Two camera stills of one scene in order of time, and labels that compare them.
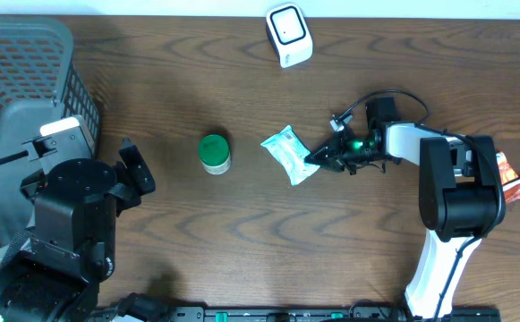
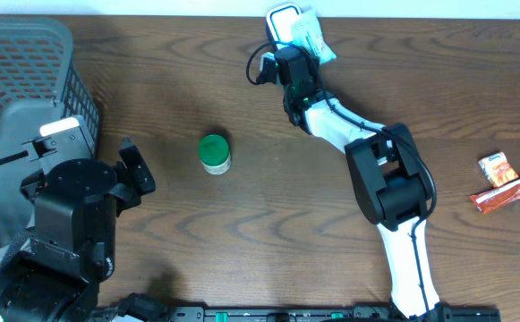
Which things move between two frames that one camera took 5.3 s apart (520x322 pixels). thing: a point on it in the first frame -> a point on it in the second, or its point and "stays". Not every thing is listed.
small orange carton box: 507,173 stays
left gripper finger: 140,170 stays
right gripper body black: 356,149 -> 311,66
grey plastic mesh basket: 24,74 stays
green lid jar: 215,154 stays
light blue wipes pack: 289,148 -> 308,32
